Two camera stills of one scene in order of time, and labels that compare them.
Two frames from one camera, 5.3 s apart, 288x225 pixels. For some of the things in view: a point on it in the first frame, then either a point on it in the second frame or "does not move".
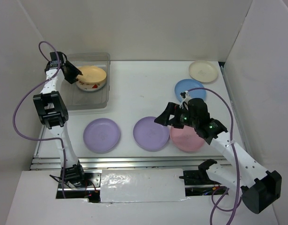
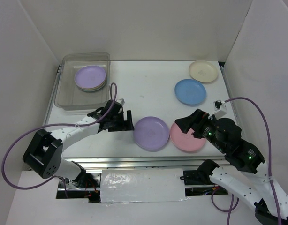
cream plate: (203, 71) does not move
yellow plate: (91, 74) → (92, 88)
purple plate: (150, 136) does not move
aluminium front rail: (98, 163) does not move
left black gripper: (75, 72) → (125, 125)
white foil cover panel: (119, 185) does not move
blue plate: (186, 85) does not move
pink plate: (186, 139) does not move
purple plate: (101, 135) → (90, 77)
